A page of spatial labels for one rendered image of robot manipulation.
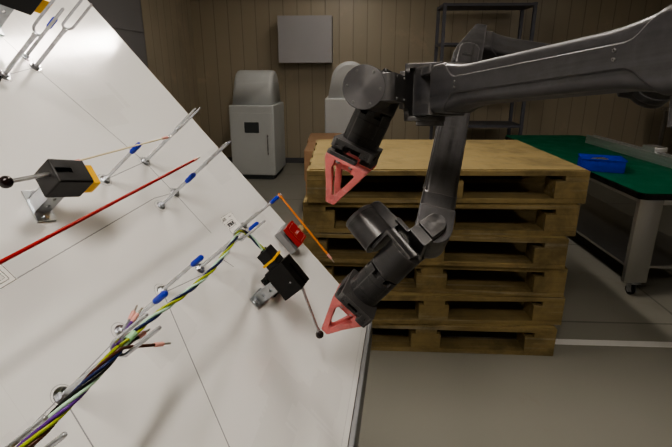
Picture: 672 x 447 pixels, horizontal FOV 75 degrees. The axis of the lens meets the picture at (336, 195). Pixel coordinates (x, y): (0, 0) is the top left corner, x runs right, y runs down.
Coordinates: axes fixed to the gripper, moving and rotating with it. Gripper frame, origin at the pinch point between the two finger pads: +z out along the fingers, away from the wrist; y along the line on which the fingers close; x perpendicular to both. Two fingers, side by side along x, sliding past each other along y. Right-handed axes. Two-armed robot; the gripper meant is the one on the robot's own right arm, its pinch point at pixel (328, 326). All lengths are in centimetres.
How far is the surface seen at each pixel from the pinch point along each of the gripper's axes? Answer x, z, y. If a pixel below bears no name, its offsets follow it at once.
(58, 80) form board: -60, -3, 5
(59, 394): -20.1, 3.0, 36.8
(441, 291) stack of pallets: 56, 30, -151
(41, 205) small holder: -38.5, -1.0, 25.3
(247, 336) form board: -9.4, 5.3, 9.3
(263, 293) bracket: -12.0, 2.9, 1.4
